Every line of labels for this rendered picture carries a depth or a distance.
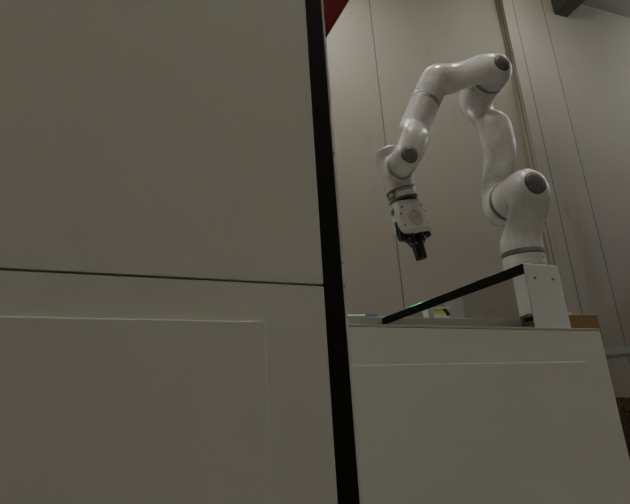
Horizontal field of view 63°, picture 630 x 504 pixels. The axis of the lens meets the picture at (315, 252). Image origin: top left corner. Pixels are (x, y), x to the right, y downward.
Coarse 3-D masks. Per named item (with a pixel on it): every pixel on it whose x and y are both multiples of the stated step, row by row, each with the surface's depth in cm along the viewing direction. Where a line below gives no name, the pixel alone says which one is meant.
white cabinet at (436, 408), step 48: (384, 336) 77; (432, 336) 80; (480, 336) 84; (528, 336) 88; (576, 336) 92; (384, 384) 74; (432, 384) 77; (480, 384) 80; (528, 384) 84; (576, 384) 88; (384, 432) 71; (432, 432) 74; (480, 432) 78; (528, 432) 81; (576, 432) 85; (384, 480) 69; (432, 480) 72; (480, 480) 75; (528, 480) 78; (576, 480) 82; (624, 480) 86
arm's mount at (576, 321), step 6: (570, 318) 133; (576, 318) 134; (582, 318) 134; (588, 318) 135; (594, 318) 136; (570, 324) 132; (576, 324) 133; (582, 324) 134; (588, 324) 134; (594, 324) 135; (600, 330) 135
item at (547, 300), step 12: (528, 264) 102; (540, 264) 103; (528, 276) 101; (540, 276) 102; (552, 276) 103; (528, 288) 100; (540, 288) 101; (552, 288) 102; (540, 300) 100; (552, 300) 101; (564, 300) 102; (396, 312) 142; (540, 312) 99; (552, 312) 100; (564, 312) 101; (540, 324) 98; (552, 324) 99; (564, 324) 100
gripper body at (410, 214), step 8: (400, 200) 142; (408, 200) 143; (416, 200) 145; (392, 208) 143; (400, 208) 141; (408, 208) 142; (416, 208) 143; (424, 208) 145; (392, 216) 144; (400, 216) 141; (408, 216) 141; (416, 216) 143; (424, 216) 144; (400, 224) 140; (408, 224) 140; (416, 224) 142; (424, 224) 143; (408, 232) 140; (416, 232) 141
